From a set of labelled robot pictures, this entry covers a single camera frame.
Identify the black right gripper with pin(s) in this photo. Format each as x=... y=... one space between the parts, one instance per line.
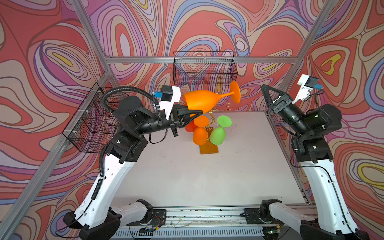
x=278 y=105

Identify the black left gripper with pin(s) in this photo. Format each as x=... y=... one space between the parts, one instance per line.
x=186 y=115

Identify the orange wine glass back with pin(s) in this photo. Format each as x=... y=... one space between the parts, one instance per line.
x=205 y=100

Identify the orange wine glass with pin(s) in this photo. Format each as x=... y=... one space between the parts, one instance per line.
x=200 y=134
x=205 y=100

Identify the green wine glass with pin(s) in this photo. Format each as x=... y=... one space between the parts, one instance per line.
x=218 y=135

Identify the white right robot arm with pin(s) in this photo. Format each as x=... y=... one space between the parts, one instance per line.
x=314 y=156

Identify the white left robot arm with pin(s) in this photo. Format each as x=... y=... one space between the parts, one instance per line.
x=95 y=218

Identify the red wine glass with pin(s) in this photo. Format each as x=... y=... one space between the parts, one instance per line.
x=191 y=127

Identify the orange wine glass front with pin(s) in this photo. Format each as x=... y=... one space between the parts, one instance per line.
x=200 y=134

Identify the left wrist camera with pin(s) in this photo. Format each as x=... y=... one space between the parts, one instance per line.
x=166 y=97

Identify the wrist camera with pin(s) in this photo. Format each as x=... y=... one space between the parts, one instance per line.
x=307 y=84
x=166 y=97

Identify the gold wire glass rack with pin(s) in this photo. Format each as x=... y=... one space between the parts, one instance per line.
x=210 y=133

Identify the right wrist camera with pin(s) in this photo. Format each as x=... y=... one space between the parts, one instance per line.
x=307 y=84

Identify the black wire basket back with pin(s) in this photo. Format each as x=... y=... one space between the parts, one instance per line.
x=204 y=68

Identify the black wire basket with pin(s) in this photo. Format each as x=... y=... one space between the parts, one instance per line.
x=204 y=68
x=92 y=126

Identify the black wire basket left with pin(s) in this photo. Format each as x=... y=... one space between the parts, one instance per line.
x=92 y=126

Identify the metal base rail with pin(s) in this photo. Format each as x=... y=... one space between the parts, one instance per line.
x=204 y=220

